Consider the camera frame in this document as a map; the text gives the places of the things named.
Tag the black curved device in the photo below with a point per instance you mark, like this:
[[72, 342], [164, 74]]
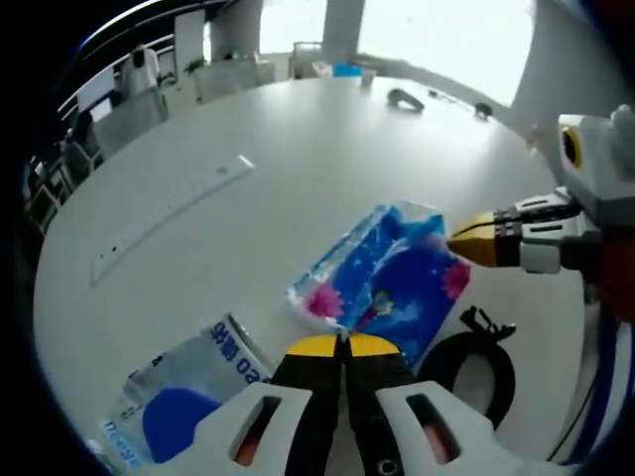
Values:
[[407, 100]]

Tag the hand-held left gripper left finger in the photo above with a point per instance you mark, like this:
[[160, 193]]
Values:
[[312, 396]]

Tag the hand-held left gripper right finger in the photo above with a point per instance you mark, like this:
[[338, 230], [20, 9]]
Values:
[[367, 396]]

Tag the clear package with blue pad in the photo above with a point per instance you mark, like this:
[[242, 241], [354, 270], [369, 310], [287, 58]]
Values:
[[198, 362]]

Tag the small black object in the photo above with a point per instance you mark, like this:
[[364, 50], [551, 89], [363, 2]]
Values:
[[482, 110]]

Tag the light blue box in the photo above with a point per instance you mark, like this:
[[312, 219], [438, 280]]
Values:
[[347, 70]]

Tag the computer monitor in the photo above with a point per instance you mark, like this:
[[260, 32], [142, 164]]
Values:
[[96, 91]]

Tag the blue flowered tissue pack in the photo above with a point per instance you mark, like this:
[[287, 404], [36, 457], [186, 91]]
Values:
[[392, 277]]

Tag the green potted plant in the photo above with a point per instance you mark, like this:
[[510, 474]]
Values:
[[195, 67]]

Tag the white partition panel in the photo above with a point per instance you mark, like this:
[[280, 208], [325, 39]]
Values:
[[190, 37]]

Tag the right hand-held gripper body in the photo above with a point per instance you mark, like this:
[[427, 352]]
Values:
[[600, 163]]

